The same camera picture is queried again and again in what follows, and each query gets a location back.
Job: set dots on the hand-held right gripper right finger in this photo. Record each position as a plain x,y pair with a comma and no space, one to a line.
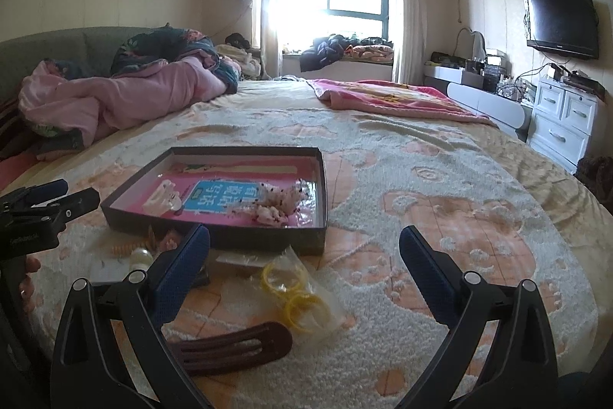
426,275

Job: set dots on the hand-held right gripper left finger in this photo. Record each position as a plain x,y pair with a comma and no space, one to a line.
182,267

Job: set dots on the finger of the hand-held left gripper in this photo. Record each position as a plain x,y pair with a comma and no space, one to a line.
76,204
50,188

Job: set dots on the pink hair clip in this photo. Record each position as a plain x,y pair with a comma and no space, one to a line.
166,241

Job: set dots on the dark grey pink-lined box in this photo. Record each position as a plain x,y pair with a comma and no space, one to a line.
215,235

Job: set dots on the brown hair clip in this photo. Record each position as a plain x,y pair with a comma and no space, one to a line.
234,344

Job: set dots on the person's left hand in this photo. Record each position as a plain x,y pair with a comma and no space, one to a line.
29,279

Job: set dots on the clear plastic wrapper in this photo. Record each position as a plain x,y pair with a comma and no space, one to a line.
237,263

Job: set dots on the white hair claw clip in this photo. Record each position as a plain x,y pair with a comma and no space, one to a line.
165,198

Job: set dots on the polka dot bow packet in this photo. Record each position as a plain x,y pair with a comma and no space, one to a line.
282,203

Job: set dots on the pink quilt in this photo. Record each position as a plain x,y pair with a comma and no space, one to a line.
143,97

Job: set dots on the green padded headboard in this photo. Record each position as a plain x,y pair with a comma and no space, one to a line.
57,49

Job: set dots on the dark floral quilt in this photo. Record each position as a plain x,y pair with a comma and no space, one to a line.
153,47

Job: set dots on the pink printed blanket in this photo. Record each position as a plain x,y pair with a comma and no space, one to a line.
397,100

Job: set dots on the white desk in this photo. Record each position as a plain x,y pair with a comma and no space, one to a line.
479,102

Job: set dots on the dark brown cloth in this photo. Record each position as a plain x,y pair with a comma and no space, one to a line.
596,176

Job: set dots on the white drawer cabinet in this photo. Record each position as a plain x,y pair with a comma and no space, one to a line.
560,126

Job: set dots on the black bag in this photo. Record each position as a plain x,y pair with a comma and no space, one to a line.
237,40

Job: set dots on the pink floral cushion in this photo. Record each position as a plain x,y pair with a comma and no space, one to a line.
371,51

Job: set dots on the dark jacket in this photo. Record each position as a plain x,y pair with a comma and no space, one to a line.
323,52

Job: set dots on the black set-top box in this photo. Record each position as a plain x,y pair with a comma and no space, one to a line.
586,84

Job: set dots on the sheer curtain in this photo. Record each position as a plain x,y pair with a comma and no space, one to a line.
407,6
266,6

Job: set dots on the black wall television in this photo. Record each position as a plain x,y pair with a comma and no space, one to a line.
562,23

